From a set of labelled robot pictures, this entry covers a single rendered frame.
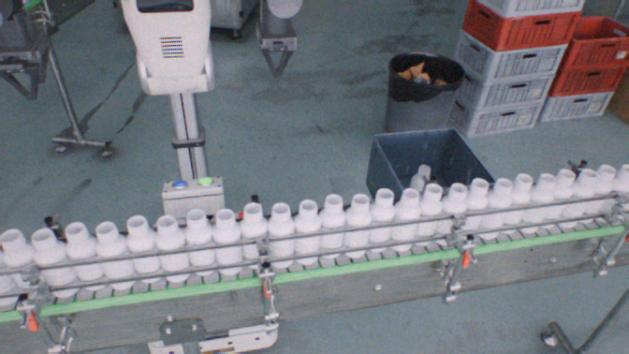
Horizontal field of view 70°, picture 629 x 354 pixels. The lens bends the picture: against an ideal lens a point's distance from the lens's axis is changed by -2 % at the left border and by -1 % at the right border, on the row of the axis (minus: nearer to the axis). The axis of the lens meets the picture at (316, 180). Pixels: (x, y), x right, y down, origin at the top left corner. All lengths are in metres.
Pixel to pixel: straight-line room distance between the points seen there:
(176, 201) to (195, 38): 0.49
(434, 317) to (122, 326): 1.52
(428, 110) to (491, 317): 1.19
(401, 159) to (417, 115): 1.11
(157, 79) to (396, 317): 1.49
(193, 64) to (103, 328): 0.74
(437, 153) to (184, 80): 0.93
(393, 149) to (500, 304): 1.10
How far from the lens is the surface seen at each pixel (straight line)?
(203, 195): 1.10
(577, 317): 2.58
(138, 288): 1.08
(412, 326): 2.24
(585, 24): 4.27
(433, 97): 2.73
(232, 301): 1.10
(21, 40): 0.95
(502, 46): 3.21
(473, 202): 1.13
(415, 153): 1.71
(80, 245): 1.02
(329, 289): 1.13
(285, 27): 0.89
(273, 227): 0.98
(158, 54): 1.39
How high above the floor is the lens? 1.83
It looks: 40 degrees down
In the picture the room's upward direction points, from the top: 4 degrees clockwise
